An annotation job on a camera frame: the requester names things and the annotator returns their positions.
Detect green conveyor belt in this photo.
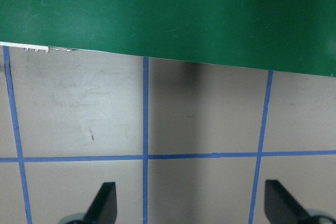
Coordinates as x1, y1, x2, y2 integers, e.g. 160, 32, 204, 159
1, 0, 335, 77

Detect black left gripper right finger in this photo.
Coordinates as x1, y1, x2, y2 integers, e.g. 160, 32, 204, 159
264, 179, 311, 224

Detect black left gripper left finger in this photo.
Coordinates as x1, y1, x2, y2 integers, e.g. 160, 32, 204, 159
82, 182, 117, 224

